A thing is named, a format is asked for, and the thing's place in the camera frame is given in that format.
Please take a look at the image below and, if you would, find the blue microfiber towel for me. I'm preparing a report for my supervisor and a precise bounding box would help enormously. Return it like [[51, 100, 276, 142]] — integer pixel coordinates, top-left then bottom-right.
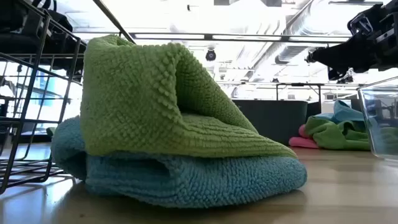
[[50, 115, 308, 208], [313, 99, 365, 123]]

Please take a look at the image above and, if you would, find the blue-grey plastic basket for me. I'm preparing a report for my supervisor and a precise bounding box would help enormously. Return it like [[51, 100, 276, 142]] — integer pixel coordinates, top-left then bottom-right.
[[231, 99, 308, 146]]

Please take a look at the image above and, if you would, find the black background table frame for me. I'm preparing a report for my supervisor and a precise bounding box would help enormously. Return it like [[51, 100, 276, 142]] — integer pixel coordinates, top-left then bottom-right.
[[275, 82, 323, 103]]

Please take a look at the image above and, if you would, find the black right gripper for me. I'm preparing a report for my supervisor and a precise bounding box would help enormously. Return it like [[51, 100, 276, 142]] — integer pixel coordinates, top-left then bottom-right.
[[307, 2, 398, 82]]

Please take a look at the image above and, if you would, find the black rig crossbar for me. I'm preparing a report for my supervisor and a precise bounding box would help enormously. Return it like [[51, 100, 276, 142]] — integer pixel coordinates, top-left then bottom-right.
[[74, 30, 354, 44]]

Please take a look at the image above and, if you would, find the pink microfiber towel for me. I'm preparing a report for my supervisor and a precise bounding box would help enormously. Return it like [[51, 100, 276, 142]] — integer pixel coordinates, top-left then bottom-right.
[[288, 124, 321, 149]]

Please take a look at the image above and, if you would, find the clear plastic bin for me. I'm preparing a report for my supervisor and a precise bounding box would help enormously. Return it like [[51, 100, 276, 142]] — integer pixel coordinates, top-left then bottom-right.
[[356, 76, 398, 162]]

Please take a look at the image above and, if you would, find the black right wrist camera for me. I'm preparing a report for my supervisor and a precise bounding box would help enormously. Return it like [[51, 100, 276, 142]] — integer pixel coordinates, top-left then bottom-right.
[[347, 11, 374, 35]]

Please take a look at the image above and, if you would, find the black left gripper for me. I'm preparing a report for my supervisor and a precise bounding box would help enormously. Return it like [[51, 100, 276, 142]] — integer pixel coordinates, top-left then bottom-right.
[[0, 32, 86, 74]]

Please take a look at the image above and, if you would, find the silver ventilation duct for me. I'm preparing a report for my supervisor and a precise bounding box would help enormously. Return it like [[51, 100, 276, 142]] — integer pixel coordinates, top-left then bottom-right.
[[275, 0, 352, 65]]

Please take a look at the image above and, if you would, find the black overhead camera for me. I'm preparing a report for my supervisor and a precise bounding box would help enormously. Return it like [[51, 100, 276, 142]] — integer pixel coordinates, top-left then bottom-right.
[[205, 48, 218, 62]]

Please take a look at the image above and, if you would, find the black wire basket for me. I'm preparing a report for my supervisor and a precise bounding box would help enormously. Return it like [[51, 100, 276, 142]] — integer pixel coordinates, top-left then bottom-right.
[[0, 0, 137, 195]]

